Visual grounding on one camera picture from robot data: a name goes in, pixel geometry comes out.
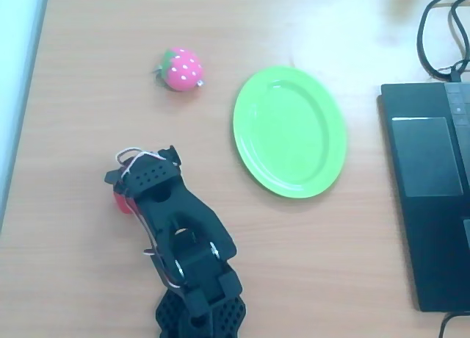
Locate white arm wires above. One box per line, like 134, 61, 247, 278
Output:
115, 146, 184, 290

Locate green oval plate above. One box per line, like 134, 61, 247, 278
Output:
232, 65, 348, 199

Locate metal keyring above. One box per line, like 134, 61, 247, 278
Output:
149, 64, 166, 87

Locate short black cable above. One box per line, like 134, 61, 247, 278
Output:
438, 311, 470, 338

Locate thick black cable with plug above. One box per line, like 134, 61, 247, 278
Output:
416, 0, 470, 82

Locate red toy strawberry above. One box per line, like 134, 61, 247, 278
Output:
112, 192, 132, 215

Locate thin black cable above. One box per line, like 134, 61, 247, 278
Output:
448, 0, 470, 60

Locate black laptop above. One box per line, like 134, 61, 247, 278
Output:
377, 81, 470, 313

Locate pink toy strawberry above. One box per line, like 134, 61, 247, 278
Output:
160, 46, 206, 93

